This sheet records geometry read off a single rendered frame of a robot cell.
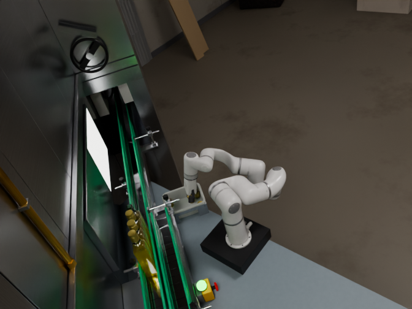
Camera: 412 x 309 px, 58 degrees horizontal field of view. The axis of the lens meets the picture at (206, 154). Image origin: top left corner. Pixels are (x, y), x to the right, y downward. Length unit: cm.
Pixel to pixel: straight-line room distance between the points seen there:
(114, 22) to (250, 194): 125
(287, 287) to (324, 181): 157
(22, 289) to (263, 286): 109
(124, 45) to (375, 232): 207
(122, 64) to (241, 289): 146
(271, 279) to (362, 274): 102
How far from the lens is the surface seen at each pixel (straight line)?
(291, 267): 182
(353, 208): 301
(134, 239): 157
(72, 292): 121
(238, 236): 177
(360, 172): 327
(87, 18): 228
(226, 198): 160
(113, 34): 231
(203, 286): 171
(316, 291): 176
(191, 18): 541
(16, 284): 97
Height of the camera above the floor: 230
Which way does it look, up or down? 40 degrees down
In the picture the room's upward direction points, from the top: 16 degrees counter-clockwise
